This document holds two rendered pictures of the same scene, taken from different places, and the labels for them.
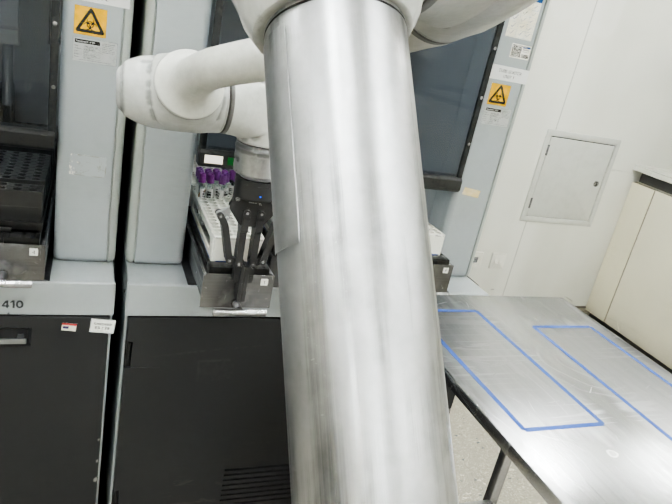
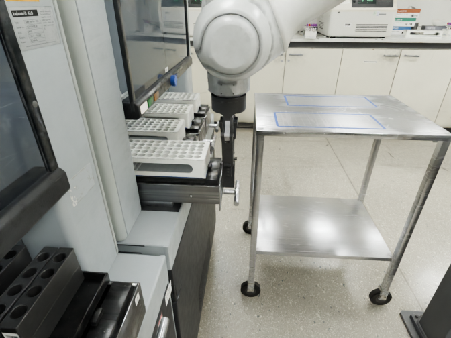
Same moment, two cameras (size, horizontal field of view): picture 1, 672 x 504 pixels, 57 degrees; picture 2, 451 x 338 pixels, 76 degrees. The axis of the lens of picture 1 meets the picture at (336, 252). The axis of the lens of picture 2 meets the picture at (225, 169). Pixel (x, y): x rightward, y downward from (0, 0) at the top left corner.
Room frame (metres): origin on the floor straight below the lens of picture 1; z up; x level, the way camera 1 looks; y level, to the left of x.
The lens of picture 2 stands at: (0.75, 0.71, 1.17)
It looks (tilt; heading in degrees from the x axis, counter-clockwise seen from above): 30 degrees down; 298
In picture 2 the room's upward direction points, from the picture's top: straight up
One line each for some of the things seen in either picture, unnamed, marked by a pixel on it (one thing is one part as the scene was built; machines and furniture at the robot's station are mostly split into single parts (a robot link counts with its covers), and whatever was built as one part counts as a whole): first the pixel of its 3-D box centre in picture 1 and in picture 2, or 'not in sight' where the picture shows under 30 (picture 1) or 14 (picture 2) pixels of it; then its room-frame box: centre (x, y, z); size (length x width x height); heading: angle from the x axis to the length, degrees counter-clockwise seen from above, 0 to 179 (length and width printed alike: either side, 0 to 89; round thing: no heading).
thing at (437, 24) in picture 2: not in sight; (437, 27); (0.43, -3.07, 0.97); 0.24 x 0.12 x 0.13; 13
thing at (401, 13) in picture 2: not in sight; (405, 11); (0.74, -2.99, 1.10); 0.24 x 0.13 x 0.10; 22
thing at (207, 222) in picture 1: (224, 225); (147, 159); (1.22, 0.24, 0.83); 0.30 x 0.10 x 0.06; 24
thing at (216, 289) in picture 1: (211, 226); (99, 176); (1.34, 0.30, 0.78); 0.73 x 0.14 x 0.09; 24
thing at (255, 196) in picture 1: (253, 200); (228, 113); (1.04, 0.16, 0.96); 0.08 x 0.07 x 0.09; 114
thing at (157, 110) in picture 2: not in sight; (147, 116); (1.43, 0.00, 0.83); 0.30 x 0.10 x 0.06; 24
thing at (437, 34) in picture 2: not in sight; (422, 33); (0.56, -2.72, 0.93); 0.30 x 0.10 x 0.06; 16
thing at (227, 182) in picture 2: (239, 281); (228, 174); (1.04, 0.16, 0.80); 0.03 x 0.01 x 0.07; 24
